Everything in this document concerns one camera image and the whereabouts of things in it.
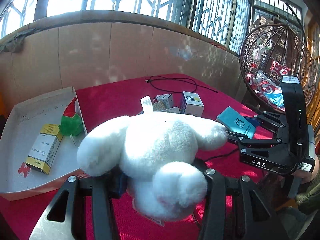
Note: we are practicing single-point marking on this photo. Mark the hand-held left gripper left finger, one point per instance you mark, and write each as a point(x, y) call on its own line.
point(122, 183)

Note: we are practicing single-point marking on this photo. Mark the olive cloth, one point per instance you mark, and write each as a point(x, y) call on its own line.
point(15, 41)

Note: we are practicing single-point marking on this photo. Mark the yellow white medicine box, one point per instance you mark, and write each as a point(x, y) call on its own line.
point(43, 150)

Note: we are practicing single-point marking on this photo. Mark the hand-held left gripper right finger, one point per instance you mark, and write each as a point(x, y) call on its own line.
point(215, 192)

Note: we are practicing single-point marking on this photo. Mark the brown cardboard panel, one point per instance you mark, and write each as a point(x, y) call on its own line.
point(100, 55)

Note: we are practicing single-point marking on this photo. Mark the red tablecloth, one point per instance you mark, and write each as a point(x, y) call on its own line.
point(112, 100)

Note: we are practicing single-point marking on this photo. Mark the side window grille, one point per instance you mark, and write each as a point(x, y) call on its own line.
point(275, 5)

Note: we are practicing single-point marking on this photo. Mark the white blue yellow box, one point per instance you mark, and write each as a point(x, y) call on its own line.
point(192, 105)

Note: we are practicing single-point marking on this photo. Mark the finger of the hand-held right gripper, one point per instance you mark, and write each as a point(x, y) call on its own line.
point(272, 121)
point(257, 141)

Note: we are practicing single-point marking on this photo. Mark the large red white cushion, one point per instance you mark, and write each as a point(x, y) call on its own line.
point(262, 86)

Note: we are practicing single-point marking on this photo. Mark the light blue cloth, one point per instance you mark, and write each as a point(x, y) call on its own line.
point(275, 98)

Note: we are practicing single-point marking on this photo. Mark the blue white small box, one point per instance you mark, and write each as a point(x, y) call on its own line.
point(163, 99)

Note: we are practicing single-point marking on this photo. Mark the white cardboard tray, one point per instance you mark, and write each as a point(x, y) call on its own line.
point(27, 115)

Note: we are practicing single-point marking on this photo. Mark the red green plush toy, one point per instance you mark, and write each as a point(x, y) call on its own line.
point(71, 125)

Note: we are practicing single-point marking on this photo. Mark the wicker hanging chair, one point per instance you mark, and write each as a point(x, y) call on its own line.
point(250, 55)

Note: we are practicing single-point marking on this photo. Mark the white hanging ornament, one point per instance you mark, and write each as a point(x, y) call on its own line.
point(260, 48)

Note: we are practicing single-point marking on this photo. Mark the teal box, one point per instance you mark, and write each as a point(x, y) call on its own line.
point(235, 122)

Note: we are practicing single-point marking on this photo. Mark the small red white cushion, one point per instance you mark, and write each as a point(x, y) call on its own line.
point(278, 68)

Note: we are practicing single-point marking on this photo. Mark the person's right forearm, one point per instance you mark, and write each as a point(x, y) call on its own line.
point(308, 200)

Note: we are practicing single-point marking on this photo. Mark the white plush toy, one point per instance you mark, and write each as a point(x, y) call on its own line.
point(155, 150)

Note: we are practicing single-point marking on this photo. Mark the person's right hand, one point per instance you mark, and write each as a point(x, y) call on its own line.
point(312, 172)

